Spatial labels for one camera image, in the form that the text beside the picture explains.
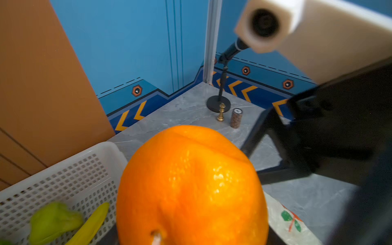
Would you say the brown patterned cylinder can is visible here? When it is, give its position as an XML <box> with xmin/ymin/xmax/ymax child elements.
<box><xmin>230</xmin><ymin>108</ymin><xmax>243</xmax><ymax>129</ymax></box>

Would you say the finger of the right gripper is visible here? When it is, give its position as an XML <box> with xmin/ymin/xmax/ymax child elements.
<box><xmin>241</xmin><ymin>108</ymin><xmax>312</xmax><ymax>185</ymax></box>

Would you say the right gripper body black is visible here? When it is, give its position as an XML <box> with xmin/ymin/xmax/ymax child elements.
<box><xmin>287</xmin><ymin>58</ymin><xmax>392</xmax><ymax>245</ymax></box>

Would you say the right aluminium corner post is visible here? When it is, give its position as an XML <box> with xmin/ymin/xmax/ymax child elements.
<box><xmin>203</xmin><ymin>0</ymin><xmax>223</xmax><ymax>85</ymax></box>

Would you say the yellow banana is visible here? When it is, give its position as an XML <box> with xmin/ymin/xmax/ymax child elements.
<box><xmin>66</xmin><ymin>202</ymin><xmax>110</xmax><ymax>245</ymax></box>

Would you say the yellowish translucent plastic bag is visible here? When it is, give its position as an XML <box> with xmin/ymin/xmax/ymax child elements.
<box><xmin>264</xmin><ymin>192</ymin><xmax>323</xmax><ymax>245</ymax></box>

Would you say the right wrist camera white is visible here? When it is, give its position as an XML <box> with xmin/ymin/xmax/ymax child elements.
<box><xmin>235</xmin><ymin>1</ymin><xmax>392</xmax><ymax>84</ymax></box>

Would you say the black round-base lamp stand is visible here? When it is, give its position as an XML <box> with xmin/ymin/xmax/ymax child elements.
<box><xmin>206</xmin><ymin>38</ymin><xmax>249</xmax><ymax>113</ymax></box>

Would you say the white perforated plastic basket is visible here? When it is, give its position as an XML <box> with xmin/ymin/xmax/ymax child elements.
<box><xmin>1</xmin><ymin>142</ymin><xmax>128</xmax><ymax>245</ymax></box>

